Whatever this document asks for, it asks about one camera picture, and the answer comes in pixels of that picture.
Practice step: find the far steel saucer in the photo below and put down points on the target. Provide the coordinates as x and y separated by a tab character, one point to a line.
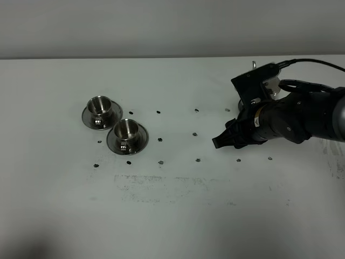
113	113

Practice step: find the near steel teacup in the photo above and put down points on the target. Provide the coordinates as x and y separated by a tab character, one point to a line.
126	133

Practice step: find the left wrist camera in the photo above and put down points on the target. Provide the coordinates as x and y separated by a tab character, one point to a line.
242	85

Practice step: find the far steel teacup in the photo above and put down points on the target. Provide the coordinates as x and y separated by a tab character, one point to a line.
101	112

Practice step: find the steel saucer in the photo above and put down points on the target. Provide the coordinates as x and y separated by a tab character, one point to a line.
114	144
113	113

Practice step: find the steel teapot coaster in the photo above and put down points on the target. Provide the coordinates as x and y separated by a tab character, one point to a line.
240	106

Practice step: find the stainless steel teapot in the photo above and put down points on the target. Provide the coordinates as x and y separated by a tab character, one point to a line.
272	86

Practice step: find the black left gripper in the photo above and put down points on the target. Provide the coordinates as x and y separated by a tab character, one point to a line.
267	120

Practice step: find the near steel saucer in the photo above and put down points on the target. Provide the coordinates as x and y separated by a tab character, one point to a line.
114	144

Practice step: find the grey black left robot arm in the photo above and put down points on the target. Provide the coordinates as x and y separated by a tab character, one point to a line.
324	117

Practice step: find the steel teacup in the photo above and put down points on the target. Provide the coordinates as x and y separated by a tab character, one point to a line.
126	133
101	112

